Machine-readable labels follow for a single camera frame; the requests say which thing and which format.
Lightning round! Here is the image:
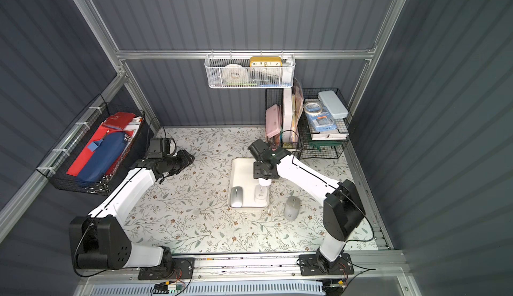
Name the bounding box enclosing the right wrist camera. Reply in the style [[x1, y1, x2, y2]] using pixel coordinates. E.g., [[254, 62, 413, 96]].
[[248, 139, 274, 163]]

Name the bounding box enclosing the white wire hanging basket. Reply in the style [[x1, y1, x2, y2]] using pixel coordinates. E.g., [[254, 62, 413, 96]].
[[204, 53, 296, 90]]

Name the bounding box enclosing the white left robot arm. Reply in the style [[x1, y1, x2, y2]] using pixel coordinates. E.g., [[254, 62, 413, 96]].
[[69, 150, 195, 271]]

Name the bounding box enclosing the pink pencil case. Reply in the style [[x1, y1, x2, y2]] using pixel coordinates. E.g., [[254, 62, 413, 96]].
[[265, 104, 282, 139]]

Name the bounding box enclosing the white tape roll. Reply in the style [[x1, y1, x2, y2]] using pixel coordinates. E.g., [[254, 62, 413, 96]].
[[221, 63, 249, 85]]

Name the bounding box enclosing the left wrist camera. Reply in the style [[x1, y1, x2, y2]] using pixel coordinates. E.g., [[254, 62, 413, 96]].
[[146, 138, 176, 159]]

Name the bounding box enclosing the blue packaged item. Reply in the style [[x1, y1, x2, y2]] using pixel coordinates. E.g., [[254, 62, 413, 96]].
[[308, 114, 337, 132]]

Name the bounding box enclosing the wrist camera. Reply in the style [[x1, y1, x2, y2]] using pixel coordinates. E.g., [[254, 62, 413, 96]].
[[248, 139, 274, 163], [146, 138, 176, 159]]

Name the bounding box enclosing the white mouse with logo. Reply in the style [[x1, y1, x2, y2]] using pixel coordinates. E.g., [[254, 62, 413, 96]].
[[254, 185, 269, 208]]

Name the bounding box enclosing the small green circuit board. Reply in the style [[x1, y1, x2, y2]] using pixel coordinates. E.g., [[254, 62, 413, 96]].
[[151, 281, 186, 295]]

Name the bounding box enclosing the white pencil case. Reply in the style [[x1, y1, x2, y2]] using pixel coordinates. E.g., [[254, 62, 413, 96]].
[[317, 90, 349, 120]]

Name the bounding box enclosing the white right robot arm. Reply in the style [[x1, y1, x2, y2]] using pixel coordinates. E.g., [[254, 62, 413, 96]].
[[253, 148, 366, 266]]

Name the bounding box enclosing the clear tape roll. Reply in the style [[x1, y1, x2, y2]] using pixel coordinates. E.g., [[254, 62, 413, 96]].
[[303, 101, 323, 116]]

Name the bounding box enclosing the black wire desk organizer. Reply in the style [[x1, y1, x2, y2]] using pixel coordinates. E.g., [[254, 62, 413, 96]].
[[265, 87, 349, 160]]

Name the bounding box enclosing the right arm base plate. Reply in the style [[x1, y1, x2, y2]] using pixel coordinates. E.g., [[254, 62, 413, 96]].
[[297, 253, 355, 276]]

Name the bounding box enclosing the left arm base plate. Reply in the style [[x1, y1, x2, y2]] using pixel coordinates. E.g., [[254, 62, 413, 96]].
[[138, 257, 195, 281]]

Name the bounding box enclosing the black wire wall basket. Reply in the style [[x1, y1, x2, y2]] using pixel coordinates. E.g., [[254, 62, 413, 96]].
[[37, 97, 148, 196]]

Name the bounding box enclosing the blue zip pouch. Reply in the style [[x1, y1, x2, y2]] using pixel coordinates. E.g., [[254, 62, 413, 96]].
[[76, 132, 128, 187]]

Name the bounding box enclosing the yellow clock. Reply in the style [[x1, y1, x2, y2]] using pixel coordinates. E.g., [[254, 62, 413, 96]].
[[249, 56, 283, 68]]

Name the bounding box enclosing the silver grey mouse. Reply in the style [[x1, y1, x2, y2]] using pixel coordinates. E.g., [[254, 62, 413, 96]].
[[229, 186, 244, 209]]

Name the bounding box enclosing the white storage tray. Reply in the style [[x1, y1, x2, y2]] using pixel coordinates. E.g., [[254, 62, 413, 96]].
[[228, 158, 269, 209]]

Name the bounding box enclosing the white upright box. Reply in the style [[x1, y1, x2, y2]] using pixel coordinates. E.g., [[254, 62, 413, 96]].
[[281, 88, 294, 143]]

